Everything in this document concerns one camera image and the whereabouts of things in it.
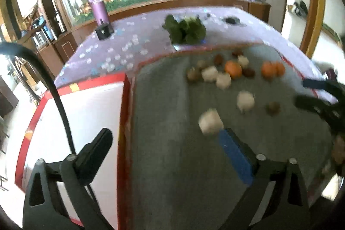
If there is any grey felt mat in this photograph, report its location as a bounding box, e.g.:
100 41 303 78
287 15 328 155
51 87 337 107
129 42 336 230

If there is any small black box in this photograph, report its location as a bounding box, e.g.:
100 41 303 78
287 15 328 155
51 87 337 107
95 20 113 41

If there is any green leafy vegetable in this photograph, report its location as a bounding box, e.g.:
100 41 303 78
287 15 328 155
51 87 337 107
162 15 206 45

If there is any purple floral tablecloth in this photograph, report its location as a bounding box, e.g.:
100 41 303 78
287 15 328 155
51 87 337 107
55 6 337 111

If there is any brown round fruit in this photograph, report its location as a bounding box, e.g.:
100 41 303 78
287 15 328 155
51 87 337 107
196 60 210 72
265 102 281 116

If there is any black cable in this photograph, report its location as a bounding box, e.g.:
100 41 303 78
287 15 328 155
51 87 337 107
0 41 98 201

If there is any orange fruit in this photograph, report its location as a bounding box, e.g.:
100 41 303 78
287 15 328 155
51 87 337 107
274 62 285 77
261 61 276 81
224 61 242 79

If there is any small black device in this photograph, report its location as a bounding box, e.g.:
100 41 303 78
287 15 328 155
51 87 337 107
225 17 241 25

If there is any tan round fruit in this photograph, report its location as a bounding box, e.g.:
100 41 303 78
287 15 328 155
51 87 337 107
186 67 202 82

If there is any purple thermos bottle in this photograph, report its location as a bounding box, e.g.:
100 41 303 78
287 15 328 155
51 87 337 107
88 0 110 26

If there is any blue water jug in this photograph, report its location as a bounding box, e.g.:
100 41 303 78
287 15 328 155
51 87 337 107
38 15 54 41

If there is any white tray red rim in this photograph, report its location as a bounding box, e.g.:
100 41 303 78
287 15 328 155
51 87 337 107
14 72 130 229

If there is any dark red date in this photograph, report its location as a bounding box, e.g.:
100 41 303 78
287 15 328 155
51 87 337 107
213 54 224 67
242 68 256 78

